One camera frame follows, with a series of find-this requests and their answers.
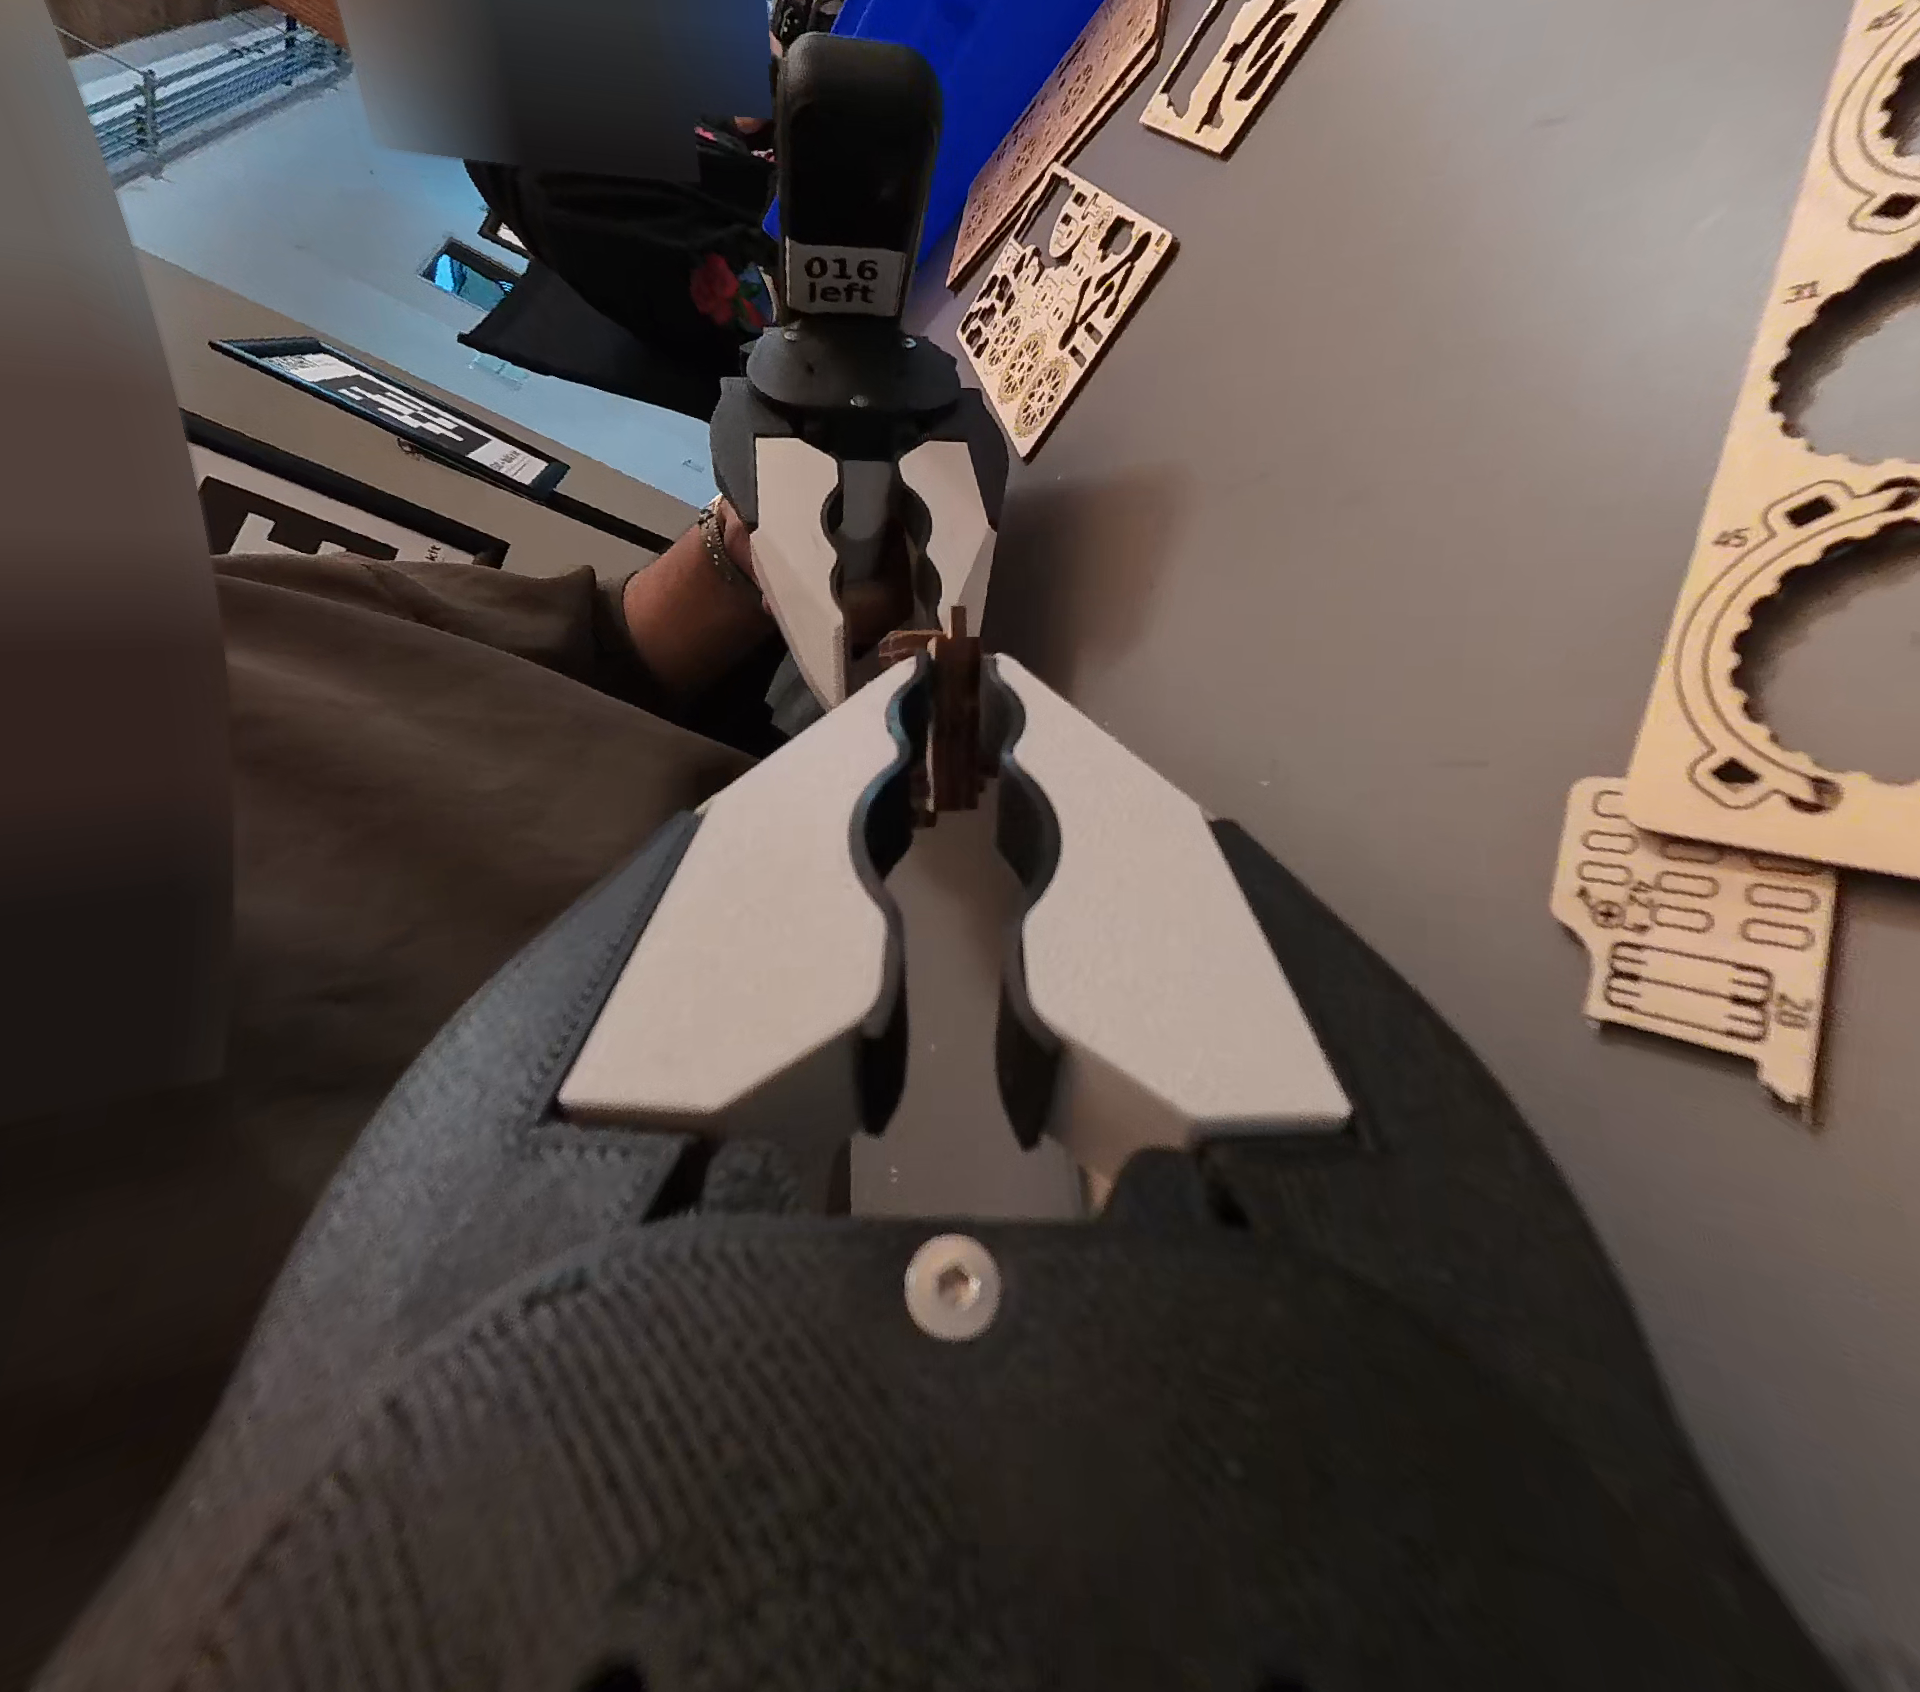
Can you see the black white printed board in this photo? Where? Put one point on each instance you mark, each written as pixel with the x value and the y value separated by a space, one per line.
pixel 374 395
pixel 255 506

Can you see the wooden sheet with round holes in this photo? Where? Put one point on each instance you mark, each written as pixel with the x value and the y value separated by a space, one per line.
pixel 1672 733

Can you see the grey desk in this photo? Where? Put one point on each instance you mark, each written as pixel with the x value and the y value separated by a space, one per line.
pixel 1425 372

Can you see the wooden gear parts sheet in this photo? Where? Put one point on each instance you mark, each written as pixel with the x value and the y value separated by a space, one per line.
pixel 1035 356

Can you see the grey wristwatch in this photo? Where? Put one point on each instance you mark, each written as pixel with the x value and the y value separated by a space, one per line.
pixel 716 537

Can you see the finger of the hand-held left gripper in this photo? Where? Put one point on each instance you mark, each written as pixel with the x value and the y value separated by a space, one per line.
pixel 969 506
pixel 788 522

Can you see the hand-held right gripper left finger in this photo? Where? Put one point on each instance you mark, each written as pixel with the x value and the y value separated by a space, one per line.
pixel 734 957

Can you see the person's left hand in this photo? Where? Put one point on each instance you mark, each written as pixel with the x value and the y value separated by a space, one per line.
pixel 743 643

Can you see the stack of wooden puzzle sheets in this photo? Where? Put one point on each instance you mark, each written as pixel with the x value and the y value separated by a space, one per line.
pixel 1080 72

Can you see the wooden model assembly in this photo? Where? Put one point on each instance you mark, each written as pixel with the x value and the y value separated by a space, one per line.
pixel 948 733

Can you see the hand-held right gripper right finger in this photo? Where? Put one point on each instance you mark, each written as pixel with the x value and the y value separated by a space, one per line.
pixel 1170 957

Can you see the person's left forearm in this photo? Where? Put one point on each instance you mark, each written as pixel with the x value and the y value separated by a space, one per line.
pixel 660 635

